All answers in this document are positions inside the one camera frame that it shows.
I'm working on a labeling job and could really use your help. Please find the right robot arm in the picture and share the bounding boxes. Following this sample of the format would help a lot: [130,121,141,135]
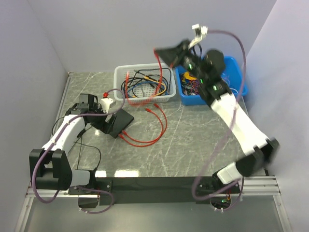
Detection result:
[154,40,279,193]

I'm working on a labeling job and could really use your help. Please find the black power cable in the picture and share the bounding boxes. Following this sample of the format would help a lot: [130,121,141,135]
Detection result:
[52,117,102,171]

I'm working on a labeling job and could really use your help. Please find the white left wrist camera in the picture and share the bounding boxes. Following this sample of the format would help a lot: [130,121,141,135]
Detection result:
[99,97,116,113]

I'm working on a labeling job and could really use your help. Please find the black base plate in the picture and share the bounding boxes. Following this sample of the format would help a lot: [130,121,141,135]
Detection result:
[68,176,240,208]

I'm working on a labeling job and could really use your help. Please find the blue cable in basket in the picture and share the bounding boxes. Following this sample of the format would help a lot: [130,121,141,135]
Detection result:
[123,82,169,97]

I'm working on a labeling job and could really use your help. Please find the yellow ethernet cable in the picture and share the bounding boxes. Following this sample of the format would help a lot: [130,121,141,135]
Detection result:
[142,75,169,96]

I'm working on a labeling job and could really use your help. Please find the white plastic basket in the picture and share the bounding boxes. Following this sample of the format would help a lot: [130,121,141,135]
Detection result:
[113,63,176,104]

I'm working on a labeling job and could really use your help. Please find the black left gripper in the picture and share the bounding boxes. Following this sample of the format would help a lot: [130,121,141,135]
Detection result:
[89,102,116,133]

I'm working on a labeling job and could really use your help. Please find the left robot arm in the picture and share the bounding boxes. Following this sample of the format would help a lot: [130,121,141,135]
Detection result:
[29,93,116,194]

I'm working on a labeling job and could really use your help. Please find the colourful wire bundle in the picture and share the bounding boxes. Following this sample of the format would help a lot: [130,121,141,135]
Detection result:
[181,71,239,96]

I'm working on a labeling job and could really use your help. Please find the blue plastic bin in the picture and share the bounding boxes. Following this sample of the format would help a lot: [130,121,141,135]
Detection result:
[175,56,242,105]

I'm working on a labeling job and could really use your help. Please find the black cables in basket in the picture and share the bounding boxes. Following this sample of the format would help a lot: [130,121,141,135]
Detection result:
[120,69,173,97]

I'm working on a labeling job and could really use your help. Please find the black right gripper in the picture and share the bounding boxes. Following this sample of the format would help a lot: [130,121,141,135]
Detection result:
[154,39,207,83]

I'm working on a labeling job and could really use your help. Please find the aluminium rail frame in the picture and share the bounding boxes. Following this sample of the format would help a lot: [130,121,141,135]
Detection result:
[14,72,293,232]

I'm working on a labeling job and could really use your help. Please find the red ethernet cable bottom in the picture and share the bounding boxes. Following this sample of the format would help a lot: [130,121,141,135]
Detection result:
[122,103,169,144]

